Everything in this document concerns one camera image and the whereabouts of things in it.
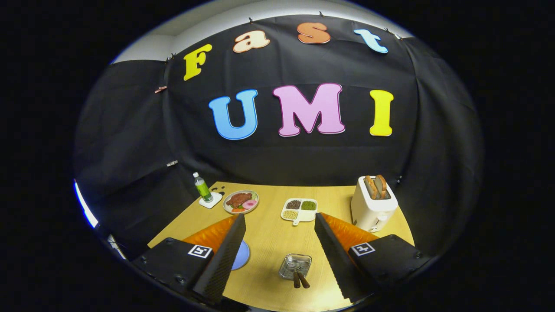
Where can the white toaster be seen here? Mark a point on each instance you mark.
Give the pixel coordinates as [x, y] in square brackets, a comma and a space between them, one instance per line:
[368, 210]

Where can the blue round plate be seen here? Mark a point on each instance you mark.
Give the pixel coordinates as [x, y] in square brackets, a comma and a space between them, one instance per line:
[243, 255]

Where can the white square coaster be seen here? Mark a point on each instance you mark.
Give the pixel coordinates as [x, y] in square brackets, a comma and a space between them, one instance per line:
[214, 201]

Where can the copper cloth clip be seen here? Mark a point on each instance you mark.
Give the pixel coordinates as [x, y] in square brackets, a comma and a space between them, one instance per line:
[161, 89]

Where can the round beige food plate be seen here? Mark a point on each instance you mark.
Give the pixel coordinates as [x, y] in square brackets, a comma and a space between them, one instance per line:
[225, 204]

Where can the white divided bean dish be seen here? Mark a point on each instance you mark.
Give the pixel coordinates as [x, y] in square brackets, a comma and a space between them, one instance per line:
[308, 215]

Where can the green drink bottle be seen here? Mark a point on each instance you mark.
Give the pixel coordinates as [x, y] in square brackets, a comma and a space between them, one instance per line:
[203, 190]

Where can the pink ham slice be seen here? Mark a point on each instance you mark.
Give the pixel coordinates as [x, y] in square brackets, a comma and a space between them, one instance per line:
[249, 204]

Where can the toast bread slice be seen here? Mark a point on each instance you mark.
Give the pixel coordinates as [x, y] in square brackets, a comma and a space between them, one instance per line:
[370, 186]
[381, 184]

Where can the bright screen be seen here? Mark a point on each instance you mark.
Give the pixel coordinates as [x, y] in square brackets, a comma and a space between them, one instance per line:
[86, 210]

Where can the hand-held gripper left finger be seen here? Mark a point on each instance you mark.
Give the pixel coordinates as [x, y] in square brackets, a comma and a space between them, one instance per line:
[225, 255]

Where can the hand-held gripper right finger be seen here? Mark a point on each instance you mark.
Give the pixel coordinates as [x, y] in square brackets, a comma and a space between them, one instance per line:
[331, 255]

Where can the silver cloth clip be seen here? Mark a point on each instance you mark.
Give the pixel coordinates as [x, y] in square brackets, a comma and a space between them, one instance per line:
[172, 163]

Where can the brown meat piece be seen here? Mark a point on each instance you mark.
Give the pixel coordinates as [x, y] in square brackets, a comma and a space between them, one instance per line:
[238, 199]

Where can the perforated metal tray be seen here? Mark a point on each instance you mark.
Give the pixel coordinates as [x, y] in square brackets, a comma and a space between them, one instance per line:
[305, 262]

